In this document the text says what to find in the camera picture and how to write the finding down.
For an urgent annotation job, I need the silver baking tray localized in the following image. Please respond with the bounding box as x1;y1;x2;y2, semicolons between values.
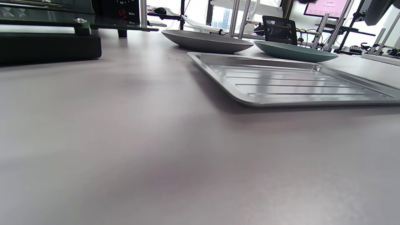
187;52;400;108

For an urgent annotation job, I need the red toaster oven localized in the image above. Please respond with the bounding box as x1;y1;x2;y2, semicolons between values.
0;0;159;67

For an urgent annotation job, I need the grey plate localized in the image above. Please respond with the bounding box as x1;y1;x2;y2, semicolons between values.
161;29;254;54

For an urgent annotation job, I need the black keyboard tray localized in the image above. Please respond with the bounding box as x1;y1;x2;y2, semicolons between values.
147;12;185;22

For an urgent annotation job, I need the teal plate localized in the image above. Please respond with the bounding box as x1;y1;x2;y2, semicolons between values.
254;41;339;63

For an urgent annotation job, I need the black mesh office chair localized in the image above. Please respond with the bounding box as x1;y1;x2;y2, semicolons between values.
262;15;298;46

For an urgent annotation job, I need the monitor with pink screen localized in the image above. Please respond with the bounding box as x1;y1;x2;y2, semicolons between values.
304;0;352;18

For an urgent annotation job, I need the aluminium frame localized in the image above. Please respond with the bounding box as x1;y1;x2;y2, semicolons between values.
238;0;252;40
368;12;400;57
311;0;357;52
229;0;240;37
140;0;148;28

